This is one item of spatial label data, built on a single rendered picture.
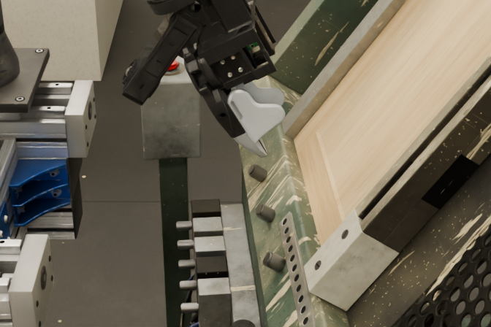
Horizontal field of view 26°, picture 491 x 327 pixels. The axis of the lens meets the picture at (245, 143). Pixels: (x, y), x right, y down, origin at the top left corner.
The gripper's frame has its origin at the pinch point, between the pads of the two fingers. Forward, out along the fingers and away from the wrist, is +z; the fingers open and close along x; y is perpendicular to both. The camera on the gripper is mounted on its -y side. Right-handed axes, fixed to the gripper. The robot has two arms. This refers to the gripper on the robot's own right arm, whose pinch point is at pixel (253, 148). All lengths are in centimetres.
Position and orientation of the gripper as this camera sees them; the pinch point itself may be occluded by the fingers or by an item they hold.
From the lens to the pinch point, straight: 113.4
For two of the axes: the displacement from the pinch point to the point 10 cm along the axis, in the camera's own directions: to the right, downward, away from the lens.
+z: 4.6, 7.7, 4.4
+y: 8.9, -3.9, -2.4
